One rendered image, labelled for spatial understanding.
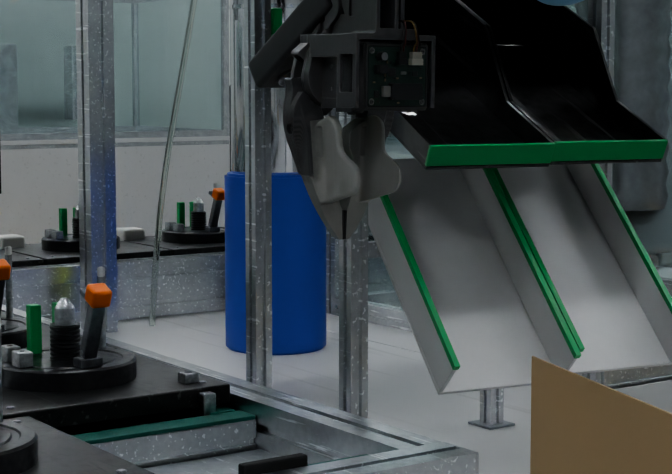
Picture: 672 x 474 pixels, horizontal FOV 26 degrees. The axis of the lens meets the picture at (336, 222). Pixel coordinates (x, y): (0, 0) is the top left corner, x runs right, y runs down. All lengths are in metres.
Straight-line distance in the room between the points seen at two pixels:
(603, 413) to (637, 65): 1.68
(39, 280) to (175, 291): 0.26
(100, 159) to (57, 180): 7.93
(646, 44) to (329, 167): 1.40
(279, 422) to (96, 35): 1.14
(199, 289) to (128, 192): 7.95
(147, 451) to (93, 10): 1.16
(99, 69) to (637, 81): 0.87
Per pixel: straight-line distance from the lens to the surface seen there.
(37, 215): 10.28
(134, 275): 2.55
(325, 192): 1.07
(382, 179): 1.07
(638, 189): 2.41
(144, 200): 10.61
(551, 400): 0.81
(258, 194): 1.51
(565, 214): 1.55
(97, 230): 2.39
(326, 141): 1.06
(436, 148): 1.29
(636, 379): 2.34
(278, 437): 1.39
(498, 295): 1.40
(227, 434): 1.39
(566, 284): 1.48
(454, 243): 1.43
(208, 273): 2.62
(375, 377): 2.03
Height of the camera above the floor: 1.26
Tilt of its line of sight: 5 degrees down
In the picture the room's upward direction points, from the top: straight up
